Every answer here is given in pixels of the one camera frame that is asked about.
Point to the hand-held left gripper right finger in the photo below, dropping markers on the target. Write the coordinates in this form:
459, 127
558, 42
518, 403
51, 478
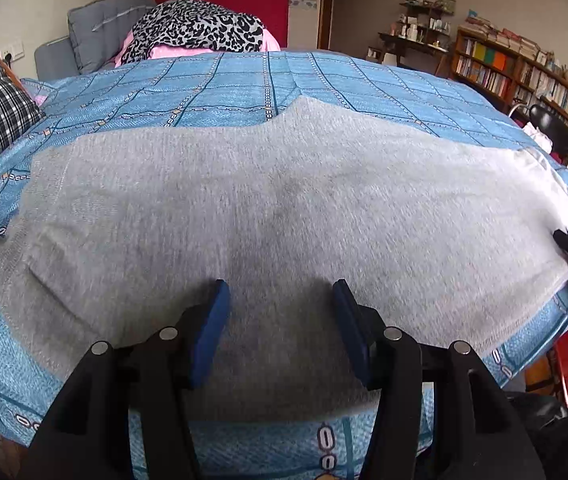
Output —
351, 332

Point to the grey sweatshirt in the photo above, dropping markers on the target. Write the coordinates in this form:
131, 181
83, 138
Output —
274, 200

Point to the black chair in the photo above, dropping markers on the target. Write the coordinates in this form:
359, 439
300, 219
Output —
548, 120

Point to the wooden bookshelf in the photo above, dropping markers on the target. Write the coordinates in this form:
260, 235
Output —
493, 67

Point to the white bag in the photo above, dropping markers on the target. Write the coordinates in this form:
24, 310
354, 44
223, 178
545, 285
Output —
536, 135

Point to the wooden desk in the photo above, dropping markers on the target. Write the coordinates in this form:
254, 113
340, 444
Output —
408, 45

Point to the grey cushion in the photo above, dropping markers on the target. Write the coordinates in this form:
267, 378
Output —
54, 60

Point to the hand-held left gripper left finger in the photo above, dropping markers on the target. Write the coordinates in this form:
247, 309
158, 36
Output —
211, 332

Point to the pink blanket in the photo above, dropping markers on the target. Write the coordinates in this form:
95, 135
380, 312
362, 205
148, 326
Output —
174, 51

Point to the wooden desktop shelf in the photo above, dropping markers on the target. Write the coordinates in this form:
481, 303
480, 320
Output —
426, 15

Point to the grey pillow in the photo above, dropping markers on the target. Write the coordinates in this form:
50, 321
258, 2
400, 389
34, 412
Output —
99, 30

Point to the stack of books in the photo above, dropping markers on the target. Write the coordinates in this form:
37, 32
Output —
498, 35

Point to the white wall socket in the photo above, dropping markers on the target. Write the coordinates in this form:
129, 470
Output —
14, 51

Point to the leopard print cloth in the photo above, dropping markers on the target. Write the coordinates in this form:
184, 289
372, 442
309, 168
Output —
189, 25

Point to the blue patterned bedspread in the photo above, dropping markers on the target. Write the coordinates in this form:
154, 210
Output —
214, 85

